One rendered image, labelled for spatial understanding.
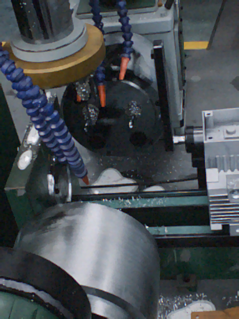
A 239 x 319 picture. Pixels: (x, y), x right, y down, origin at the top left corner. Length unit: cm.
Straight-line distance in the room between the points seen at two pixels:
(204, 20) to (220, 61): 216
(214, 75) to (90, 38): 94
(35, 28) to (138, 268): 41
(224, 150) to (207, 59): 97
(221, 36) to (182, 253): 273
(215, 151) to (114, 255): 30
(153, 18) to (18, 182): 61
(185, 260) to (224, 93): 73
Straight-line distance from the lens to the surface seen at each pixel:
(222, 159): 106
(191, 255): 121
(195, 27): 405
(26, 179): 103
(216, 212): 109
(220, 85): 185
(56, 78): 95
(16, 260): 59
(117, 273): 85
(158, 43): 114
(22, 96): 86
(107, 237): 88
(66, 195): 124
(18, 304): 57
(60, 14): 96
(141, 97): 129
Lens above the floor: 177
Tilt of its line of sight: 38 degrees down
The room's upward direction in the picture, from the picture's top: 11 degrees counter-clockwise
